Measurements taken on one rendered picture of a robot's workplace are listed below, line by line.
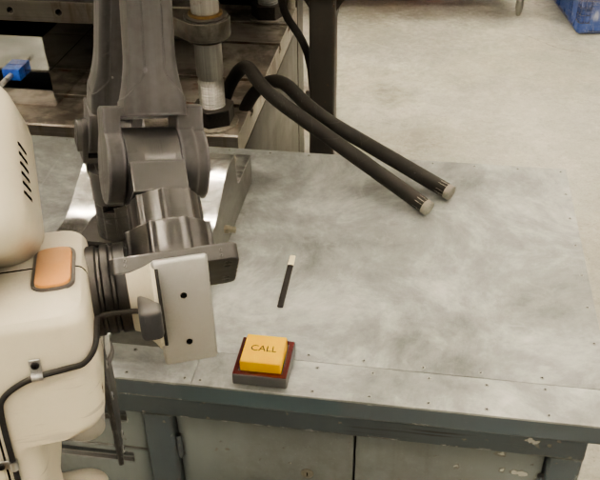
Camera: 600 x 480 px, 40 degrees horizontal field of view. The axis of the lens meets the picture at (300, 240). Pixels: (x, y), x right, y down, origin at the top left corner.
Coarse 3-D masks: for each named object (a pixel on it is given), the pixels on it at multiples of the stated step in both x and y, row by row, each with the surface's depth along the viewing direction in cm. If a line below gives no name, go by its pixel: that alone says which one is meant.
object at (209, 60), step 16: (192, 0) 172; (208, 0) 172; (256, 0) 245; (272, 0) 240; (256, 16) 242; (272, 16) 241; (208, 48) 177; (208, 64) 180; (208, 80) 182; (208, 96) 184; (224, 96) 187; (208, 112) 185; (224, 112) 186; (208, 128) 186; (224, 128) 187
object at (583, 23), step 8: (560, 0) 469; (568, 0) 454; (576, 0) 440; (584, 0) 429; (592, 0) 429; (560, 8) 468; (568, 8) 455; (576, 8) 440; (584, 8) 431; (592, 8) 431; (568, 16) 453; (576, 16) 439; (584, 16) 434; (592, 16) 434; (576, 24) 438; (584, 24) 435; (592, 24) 436; (584, 32) 440; (592, 32) 440
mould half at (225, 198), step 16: (224, 160) 146; (240, 160) 161; (80, 176) 145; (224, 176) 143; (240, 176) 156; (80, 192) 144; (208, 192) 142; (224, 192) 143; (240, 192) 156; (80, 208) 142; (208, 208) 140; (224, 208) 144; (240, 208) 157; (64, 224) 140; (80, 224) 140; (224, 224) 145; (224, 240) 146; (112, 336) 127; (128, 336) 126
